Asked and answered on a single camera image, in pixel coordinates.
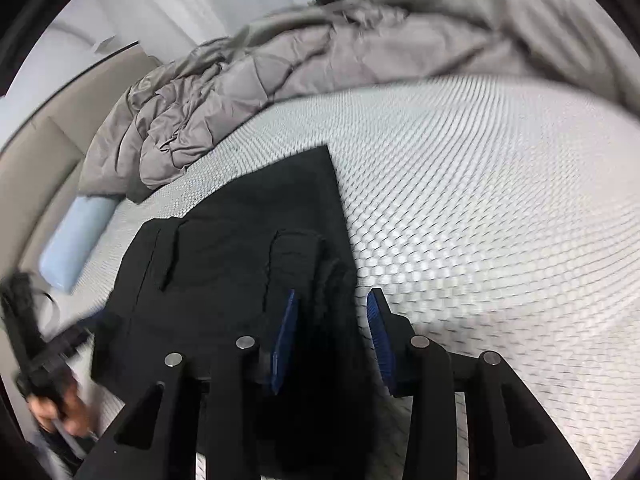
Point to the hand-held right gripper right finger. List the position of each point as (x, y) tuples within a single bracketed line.
[(380, 342)]

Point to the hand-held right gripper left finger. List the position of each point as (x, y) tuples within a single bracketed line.
[(282, 340)]

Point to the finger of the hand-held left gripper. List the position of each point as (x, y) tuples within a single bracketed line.
[(75, 337)]

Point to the black pants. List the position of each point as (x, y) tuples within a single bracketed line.
[(235, 240)]

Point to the person's left hand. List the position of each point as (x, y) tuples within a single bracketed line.
[(75, 410)]

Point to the light blue pillow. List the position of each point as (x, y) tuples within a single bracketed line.
[(75, 245)]

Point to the beige headboard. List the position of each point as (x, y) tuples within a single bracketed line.
[(50, 160)]

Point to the white honeycomb bed mattress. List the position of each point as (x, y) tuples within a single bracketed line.
[(475, 185)]

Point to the grey comforter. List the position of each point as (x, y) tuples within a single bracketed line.
[(310, 55)]

